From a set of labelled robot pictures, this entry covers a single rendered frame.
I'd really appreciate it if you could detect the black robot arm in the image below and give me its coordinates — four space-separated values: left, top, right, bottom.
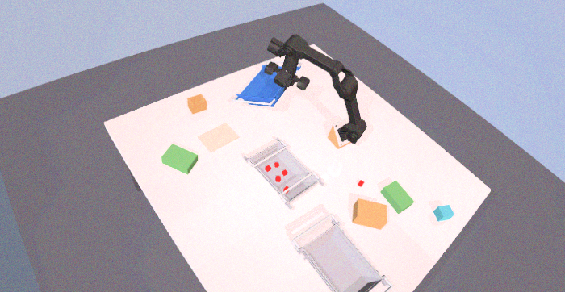
267 35 367 144

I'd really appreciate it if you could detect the small light blue block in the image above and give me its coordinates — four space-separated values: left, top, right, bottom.
433 205 454 222

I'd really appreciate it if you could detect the green rectangular block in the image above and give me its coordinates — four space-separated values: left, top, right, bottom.
380 181 415 214
161 144 198 175

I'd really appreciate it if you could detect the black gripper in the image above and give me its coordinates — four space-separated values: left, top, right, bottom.
264 62 310 90

